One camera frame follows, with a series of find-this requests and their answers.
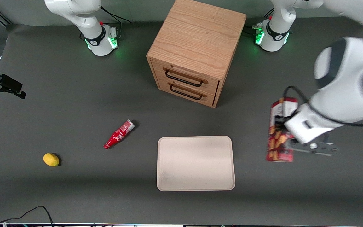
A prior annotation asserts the red cookie box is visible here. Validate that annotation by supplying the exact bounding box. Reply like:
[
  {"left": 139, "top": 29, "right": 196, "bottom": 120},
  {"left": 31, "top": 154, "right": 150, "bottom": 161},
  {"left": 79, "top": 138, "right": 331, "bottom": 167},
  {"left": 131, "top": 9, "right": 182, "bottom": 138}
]
[{"left": 266, "top": 97, "right": 299, "bottom": 163}]

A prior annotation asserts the beige rectangular tray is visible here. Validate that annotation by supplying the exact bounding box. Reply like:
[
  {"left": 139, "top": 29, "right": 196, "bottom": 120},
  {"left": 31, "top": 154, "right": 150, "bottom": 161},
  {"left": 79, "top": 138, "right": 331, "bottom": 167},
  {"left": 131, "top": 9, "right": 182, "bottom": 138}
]
[{"left": 156, "top": 135, "right": 236, "bottom": 192}]

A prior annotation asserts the yellow lemon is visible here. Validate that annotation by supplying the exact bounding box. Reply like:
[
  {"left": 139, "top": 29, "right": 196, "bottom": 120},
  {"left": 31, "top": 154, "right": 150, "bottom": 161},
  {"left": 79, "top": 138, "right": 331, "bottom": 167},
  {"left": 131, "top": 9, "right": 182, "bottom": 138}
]
[{"left": 43, "top": 153, "right": 60, "bottom": 167}]

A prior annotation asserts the wooden drawer cabinet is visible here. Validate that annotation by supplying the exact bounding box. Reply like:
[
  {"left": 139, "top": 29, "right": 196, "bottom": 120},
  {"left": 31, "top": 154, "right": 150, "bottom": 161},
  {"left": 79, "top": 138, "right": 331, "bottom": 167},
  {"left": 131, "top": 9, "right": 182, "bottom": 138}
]
[{"left": 146, "top": 0, "right": 247, "bottom": 108}]

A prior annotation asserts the red cola bottle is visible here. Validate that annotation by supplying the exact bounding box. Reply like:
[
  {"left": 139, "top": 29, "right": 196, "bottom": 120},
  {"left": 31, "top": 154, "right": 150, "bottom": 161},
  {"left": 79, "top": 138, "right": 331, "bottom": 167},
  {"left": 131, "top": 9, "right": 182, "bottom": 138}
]
[{"left": 103, "top": 119, "right": 136, "bottom": 150}]

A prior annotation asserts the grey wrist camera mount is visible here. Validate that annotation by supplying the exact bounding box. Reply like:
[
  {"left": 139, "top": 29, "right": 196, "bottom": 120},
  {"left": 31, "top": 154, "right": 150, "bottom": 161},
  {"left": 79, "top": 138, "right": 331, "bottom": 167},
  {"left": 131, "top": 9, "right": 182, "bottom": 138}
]
[{"left": 295, "top": 133, "right": 340, "bottom": 157}]

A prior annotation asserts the wooden drawer with handle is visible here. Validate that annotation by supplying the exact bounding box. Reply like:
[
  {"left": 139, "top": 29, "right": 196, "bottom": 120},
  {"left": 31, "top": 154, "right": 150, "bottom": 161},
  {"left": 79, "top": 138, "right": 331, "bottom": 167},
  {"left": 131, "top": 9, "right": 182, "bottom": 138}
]
[
  {"left": 150, "top": 58, "right": 220, "bottom": 96},
  {"left": 157, "top": 78, "right": 217, "bottom": 106}
]

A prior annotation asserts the black left arm base cable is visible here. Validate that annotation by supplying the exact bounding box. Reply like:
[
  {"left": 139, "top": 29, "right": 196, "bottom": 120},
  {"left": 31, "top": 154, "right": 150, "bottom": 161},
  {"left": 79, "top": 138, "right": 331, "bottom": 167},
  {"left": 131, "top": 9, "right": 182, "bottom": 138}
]
[{"left": 244, "top": 9, "right": 274, "bottom": 36}]

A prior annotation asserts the black arm base cable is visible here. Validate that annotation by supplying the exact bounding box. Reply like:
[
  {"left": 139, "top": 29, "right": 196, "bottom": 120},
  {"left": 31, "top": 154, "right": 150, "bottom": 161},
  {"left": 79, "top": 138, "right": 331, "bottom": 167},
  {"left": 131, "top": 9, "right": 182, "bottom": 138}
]
[
  {"left": 100, "top": 5, "right": 132, "bottom": 25},
  {"left": 244, "top": 9, "right": 274, "bottom": 36}
]

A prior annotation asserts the black metal drawer handle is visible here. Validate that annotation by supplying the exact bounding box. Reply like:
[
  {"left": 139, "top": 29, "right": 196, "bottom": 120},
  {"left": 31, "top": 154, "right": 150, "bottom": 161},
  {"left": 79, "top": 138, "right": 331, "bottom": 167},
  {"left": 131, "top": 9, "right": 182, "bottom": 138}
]
[
  {"left": 165, "top": 69, "right": 204, "bottom": 87},
  {"left": 170, "top": 84, "right": 203, "bottom": 101}
]

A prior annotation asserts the black table edge cable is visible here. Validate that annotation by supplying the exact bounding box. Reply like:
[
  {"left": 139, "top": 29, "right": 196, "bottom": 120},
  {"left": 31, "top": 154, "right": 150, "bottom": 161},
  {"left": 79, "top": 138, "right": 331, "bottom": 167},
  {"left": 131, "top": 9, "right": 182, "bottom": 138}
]
[{"left": 0, "top": 205, "right": 55, "bottom": 227}]

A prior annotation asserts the black right arm base cable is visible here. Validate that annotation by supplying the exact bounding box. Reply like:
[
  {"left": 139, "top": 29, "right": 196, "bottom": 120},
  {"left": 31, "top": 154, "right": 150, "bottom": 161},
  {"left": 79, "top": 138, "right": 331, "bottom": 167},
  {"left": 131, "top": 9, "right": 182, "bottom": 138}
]
[{"left": 100, "top": 5, "right": 132, "bottom": 25}]

